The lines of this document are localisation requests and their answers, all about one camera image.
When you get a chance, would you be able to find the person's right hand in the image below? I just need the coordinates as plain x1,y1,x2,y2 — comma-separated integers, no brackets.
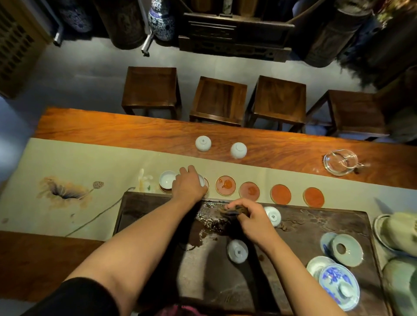
227,199,278,249

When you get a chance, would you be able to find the person's left hand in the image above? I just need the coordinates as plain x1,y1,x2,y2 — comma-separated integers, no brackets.
172,165,207,204

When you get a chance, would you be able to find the brown tea cloth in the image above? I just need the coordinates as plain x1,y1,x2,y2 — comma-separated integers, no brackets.
219,204,251,219

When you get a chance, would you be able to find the person's left forearm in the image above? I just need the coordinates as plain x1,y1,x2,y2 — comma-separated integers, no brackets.
63,195,209,316

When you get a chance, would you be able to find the person's right forearm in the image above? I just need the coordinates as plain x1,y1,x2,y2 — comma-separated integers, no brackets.
252,233,347,316

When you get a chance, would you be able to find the small white tea figurine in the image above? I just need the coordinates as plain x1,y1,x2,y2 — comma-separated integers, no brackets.
138,169,154,193

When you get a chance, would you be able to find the dark wooden stool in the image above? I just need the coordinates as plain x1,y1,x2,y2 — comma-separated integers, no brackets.
245,75,307,133
306,89,391,141
121,66,182,120
189,76,248,127

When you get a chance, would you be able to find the dark stone tea tray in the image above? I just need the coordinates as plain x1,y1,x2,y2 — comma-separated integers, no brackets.
112,191,393,316

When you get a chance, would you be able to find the blue and white saucer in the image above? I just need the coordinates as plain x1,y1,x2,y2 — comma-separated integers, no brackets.
319,232,338,258

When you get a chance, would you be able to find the white gaiwan bowl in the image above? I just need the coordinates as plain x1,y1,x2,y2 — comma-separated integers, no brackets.
306,256,336,281

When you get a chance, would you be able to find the beige lotus table runner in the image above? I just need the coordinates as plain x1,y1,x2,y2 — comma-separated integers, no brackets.
0,137,417,242

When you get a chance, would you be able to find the clear glass pitcher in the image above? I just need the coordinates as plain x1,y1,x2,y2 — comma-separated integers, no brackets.
323,149,365,176

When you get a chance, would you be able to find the celadon gaiwan saucer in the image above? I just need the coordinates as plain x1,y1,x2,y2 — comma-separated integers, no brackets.
332,234,364,268

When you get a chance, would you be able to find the blue floral gaiwan lid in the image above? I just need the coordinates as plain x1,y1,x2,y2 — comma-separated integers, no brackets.
319,264,360,311

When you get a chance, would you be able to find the carved dark wooden cabinet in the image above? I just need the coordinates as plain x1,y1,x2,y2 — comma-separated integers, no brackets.
178,0,326,63

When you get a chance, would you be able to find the blue and white porcelain vase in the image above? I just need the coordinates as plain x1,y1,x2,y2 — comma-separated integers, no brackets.
148,0,176,42

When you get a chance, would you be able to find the dark carved wooden barrel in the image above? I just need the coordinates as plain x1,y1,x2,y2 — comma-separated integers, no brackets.
94,0,149,50
303,7,373,68

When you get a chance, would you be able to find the black sleeve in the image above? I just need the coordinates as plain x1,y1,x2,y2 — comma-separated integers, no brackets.
21,277,120,316

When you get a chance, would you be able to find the pale green ceramic jar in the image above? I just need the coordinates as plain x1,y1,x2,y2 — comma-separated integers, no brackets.
382,257,417,316

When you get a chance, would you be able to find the large blue and white jar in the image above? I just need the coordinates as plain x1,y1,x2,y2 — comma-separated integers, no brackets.
59,0,93,33

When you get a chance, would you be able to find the wooden lattice screen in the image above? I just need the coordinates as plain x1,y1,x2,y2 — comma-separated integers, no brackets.
0,0,53,99

